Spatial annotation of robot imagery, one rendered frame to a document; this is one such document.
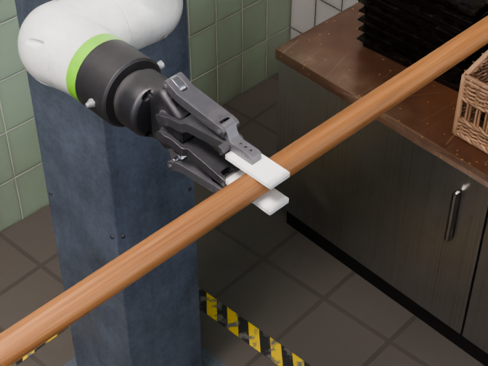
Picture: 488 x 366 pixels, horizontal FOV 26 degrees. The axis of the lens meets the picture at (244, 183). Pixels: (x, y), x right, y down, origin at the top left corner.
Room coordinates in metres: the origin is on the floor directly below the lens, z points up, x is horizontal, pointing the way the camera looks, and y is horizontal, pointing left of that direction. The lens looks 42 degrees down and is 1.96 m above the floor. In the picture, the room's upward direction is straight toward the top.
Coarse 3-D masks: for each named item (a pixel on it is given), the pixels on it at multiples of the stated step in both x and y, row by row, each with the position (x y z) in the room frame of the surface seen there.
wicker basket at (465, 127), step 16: (480, 64) 1.70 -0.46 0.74; (464, 80) 1.66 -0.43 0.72; (480, 80) 1.71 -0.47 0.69; (464, 96) 1.66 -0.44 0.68; (480, 96) 1.63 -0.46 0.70; (464, 112) 1.68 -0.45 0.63; (480, 112) 1.63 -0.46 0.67; (464, 128) 1.65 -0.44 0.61; (480, 128) 1.63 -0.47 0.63; (480, 144) 1.62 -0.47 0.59
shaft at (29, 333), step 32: (480, 32) 1.11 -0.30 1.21; (416, 64) 1.04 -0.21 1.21; (448, 64) 1.06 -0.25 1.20; (384, 96) 0.98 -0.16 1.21; (320, 128) 0.92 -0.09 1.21; (352, 128) 0.93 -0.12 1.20; (288, 160) 0.87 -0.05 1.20; (224, 192) 0.81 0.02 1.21; (256, 192) 0.83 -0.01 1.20; (192, 224) 0.77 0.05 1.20; (128, 256) 0.72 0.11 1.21; (160, 256) 0.73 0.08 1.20; (96, 288) 0.68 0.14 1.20; (32, 320) 0.64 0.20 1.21; (64, 320) 0.65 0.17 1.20; (0, 352) 0.61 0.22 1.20
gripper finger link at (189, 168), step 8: (184, 160) 0.93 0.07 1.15; (176, 168) 0.93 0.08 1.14; (184, 168) 0.92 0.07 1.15; (192, 168) 0.92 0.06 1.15; (200, 168) 0.92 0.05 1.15; (192, 176) 0.91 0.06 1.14; (200, 176) 0.90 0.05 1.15; (208, 176) 0.90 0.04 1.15; (200, 184) 0.90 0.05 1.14; (208, 184) 0.89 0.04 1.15; (216, 184) 0.89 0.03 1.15
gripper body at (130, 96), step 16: (128, 80) 0.98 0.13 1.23; (144, 80) 0.98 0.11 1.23; (160, 80) 0.98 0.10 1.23; (128, 96) 0.96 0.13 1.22; (144, 96) 0.97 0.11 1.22; (160, 96) 0.95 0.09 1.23; (128, 112) 0.95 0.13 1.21; (144, 112) 0.96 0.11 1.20; (176, 112) 0.93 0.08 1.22; (128, 128) 0.96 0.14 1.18; (144, 128) 0.95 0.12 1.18; (160, 128) 0.95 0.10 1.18; (160, 144) 0.95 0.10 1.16
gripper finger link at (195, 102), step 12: (180, 72) 0.96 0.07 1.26; (168, 84) 0.93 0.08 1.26; (180, 96) 0.92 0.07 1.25; (192, 96) 0.92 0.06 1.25; (204, 96) 0.92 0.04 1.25; (192, 108) 0.91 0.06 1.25; (204, 108) 0.90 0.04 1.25; (216, 108) 0.91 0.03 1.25; (204, 120) 0.89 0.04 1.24; (216, 120) 0.89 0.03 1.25; (216, 132) 0.88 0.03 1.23
